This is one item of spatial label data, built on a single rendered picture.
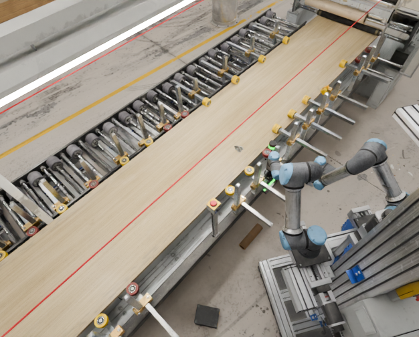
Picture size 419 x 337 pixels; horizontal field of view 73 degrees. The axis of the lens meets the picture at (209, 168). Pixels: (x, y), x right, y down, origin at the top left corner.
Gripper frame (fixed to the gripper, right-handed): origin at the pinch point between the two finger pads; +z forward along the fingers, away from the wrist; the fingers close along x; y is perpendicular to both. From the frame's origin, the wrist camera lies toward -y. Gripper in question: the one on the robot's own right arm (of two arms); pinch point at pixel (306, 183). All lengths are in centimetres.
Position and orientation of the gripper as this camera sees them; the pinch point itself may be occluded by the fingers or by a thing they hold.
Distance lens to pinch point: 248.6
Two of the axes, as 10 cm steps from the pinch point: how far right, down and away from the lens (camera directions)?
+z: 0.5, 5.8, 8.1
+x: 6.7, -6.2, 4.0
